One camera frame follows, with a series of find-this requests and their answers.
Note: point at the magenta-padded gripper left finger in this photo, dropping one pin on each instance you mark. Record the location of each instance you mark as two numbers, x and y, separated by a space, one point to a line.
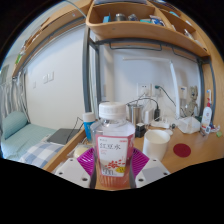
75 171

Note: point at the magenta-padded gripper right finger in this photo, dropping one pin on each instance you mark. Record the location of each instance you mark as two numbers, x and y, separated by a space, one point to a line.
151 171

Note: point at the pink drink bottle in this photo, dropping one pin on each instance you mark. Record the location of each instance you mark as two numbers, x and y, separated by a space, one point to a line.
112 153

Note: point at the bagged pale bun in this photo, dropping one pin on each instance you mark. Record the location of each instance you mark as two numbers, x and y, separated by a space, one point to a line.
80 151

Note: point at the white cup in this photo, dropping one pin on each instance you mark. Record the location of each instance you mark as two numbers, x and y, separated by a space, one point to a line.
155 145

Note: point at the flat round red coaster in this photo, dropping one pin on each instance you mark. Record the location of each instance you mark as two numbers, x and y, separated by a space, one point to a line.
182 150

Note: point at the dark grey laptop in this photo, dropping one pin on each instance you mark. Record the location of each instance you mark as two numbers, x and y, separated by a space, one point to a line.
61 136

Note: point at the blue checkered blanket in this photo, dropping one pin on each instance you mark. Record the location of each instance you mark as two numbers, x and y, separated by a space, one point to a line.
40 154

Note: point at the small black block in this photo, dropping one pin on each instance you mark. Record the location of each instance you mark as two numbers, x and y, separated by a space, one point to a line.
140 130

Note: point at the blue bottle with white cap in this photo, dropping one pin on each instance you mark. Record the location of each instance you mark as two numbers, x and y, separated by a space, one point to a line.
88 128

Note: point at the white power strip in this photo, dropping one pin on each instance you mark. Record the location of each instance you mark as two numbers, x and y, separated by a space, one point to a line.
160 124

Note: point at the white power adapter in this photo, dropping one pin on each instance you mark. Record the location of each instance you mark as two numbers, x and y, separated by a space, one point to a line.
148 116

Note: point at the black power adapter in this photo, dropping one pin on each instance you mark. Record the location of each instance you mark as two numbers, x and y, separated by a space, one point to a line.
156 114

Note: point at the stainless steel mug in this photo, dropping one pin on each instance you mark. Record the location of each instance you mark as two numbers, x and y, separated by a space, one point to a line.
136 115

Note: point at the green striped mattress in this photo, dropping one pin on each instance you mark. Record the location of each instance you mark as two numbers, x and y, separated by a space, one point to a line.
25 138

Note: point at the white spray bottle, red nozzle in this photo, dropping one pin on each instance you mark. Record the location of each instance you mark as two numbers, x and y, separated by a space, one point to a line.
206 118

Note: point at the green pillow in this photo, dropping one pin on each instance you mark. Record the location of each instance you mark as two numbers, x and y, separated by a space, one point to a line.
14 124

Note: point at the small green item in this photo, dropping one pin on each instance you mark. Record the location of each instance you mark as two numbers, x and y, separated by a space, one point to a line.
219 134

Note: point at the tree creature figurine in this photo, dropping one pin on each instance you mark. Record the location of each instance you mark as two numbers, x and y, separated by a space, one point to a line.
192 100

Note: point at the white desk lamp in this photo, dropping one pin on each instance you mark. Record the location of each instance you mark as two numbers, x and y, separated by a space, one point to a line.
174 90

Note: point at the grey patterned curtain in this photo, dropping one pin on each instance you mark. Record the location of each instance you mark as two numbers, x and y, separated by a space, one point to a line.
11 96

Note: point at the wooden shelf unit with items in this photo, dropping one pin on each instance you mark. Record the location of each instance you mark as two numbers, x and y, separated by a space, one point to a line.
143 30

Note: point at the long wooden shelf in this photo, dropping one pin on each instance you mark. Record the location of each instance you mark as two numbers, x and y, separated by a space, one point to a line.
50 30

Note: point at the white wall outlet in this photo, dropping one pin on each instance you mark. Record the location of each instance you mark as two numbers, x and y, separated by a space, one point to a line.
159 90
144 90

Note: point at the white light switch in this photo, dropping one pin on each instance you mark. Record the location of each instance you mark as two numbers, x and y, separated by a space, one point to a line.
48 77

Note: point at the grey metal bed frame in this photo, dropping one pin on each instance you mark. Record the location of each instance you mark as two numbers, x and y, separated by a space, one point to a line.
86 73

